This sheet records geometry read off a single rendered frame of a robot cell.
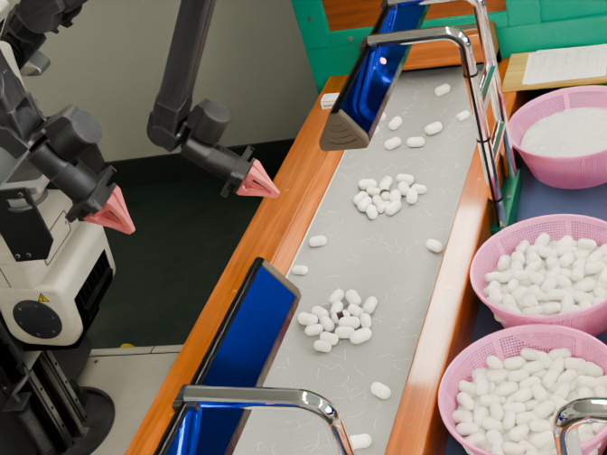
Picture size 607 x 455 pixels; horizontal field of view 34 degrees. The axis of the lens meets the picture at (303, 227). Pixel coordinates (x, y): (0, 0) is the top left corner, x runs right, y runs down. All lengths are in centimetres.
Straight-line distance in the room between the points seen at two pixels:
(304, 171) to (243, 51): 140
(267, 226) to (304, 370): 41
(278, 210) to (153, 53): 166
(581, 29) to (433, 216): 61
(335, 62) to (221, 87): 117
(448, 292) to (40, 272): 81
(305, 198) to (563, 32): 69
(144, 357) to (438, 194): 97
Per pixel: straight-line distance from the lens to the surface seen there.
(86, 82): 374
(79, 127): 156
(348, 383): 160
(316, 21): 239
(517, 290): 168
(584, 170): 197
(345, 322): 168
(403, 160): 208
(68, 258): 205
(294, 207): 199
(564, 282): 168
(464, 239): 178
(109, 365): 261
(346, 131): 155
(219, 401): 108
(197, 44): 185
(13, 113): 158
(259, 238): 193
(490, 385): 155
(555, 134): 207
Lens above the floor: 182
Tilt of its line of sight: 33 degrees down
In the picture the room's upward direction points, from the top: 19 degrees counter-clockwise
